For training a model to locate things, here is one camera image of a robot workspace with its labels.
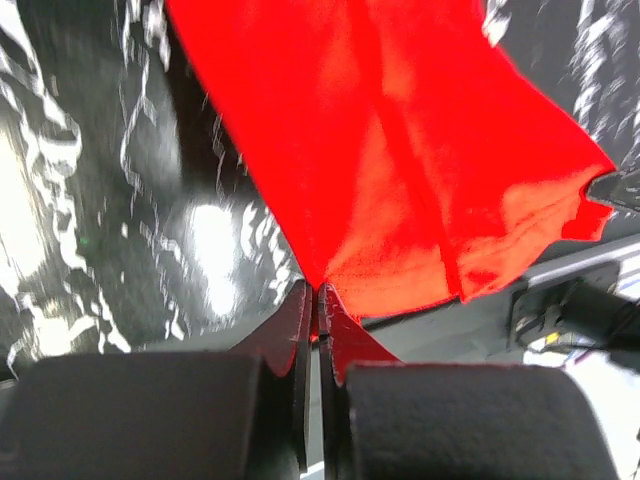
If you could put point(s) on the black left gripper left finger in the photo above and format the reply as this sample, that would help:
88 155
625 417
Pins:
180 414

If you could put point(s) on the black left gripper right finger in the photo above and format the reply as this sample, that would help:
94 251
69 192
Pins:
384 419

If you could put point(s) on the red t-shirt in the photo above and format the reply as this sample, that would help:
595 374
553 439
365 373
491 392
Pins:
406 160

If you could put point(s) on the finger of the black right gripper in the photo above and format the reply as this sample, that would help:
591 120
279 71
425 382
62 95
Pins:
619 189

